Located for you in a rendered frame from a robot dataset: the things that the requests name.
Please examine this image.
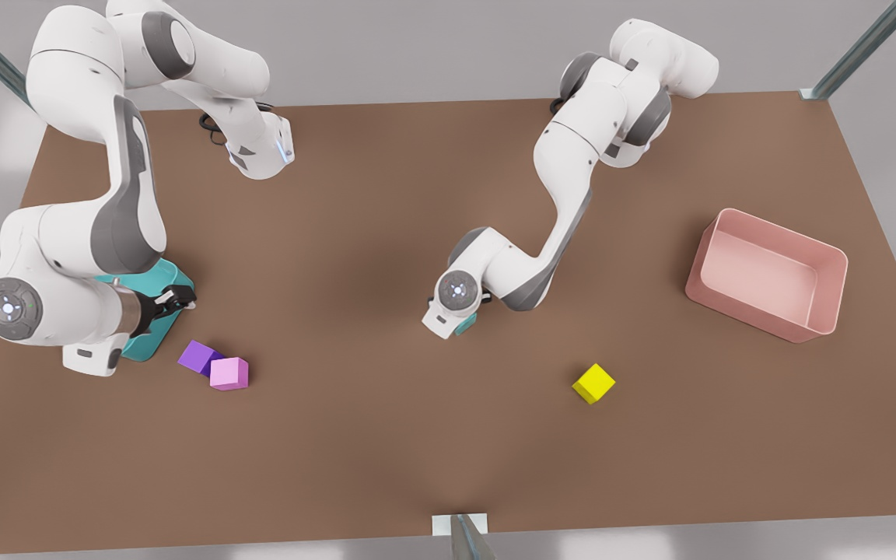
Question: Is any teal plastic bin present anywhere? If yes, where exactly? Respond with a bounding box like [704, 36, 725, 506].
[94, 258, 197, 363]

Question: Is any purple cube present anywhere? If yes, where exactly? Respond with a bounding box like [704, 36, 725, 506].
[177, 339, 225, 377]

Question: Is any pink cube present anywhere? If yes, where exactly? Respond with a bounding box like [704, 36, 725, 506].
[208, 356, 250, 392]

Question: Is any yellow cube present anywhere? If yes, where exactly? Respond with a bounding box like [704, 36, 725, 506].
[571, 362, 618, 406]

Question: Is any pink plastic bin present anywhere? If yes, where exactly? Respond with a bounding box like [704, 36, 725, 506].
[684, 207, 850, 345]

